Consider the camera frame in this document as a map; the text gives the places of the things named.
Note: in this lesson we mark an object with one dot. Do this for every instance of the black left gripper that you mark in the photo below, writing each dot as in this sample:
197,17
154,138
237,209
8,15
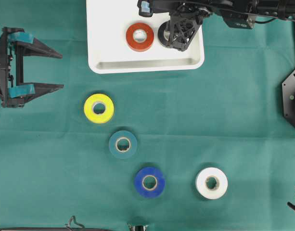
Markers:
24,44

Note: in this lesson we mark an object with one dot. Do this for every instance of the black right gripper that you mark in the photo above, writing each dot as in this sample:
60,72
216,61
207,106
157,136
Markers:
187,18

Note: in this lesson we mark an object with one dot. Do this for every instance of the black tape roll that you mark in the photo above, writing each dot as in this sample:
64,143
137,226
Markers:
161,34

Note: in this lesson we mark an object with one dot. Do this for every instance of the red tape roll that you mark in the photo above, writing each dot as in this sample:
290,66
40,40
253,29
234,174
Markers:
140,46

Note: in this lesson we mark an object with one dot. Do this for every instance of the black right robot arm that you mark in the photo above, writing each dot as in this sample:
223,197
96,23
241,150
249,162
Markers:
242,14

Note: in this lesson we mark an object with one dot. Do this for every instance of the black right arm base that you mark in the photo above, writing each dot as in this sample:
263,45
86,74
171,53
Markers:
288,98

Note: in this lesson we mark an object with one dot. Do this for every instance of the white plastic tray case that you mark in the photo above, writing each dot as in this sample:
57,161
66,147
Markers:
108,51

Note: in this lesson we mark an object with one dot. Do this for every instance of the yellow tape roll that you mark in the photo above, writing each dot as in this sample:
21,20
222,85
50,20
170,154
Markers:
94,100

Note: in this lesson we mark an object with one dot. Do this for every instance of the green tape roll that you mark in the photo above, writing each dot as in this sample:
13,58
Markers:
123,135

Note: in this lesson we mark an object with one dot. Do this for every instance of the blue tape roll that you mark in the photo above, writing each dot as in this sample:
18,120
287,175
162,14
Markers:
160,182

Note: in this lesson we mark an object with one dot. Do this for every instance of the white tape roll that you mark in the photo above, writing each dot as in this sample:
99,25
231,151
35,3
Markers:
221,183

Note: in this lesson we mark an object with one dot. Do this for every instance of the green table cloth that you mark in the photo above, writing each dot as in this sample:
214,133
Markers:
227,114

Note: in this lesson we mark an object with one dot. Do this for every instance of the black metal clip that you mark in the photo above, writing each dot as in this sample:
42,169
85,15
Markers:
74,221

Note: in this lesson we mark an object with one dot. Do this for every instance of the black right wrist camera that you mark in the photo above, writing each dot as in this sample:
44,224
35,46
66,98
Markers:
148,7

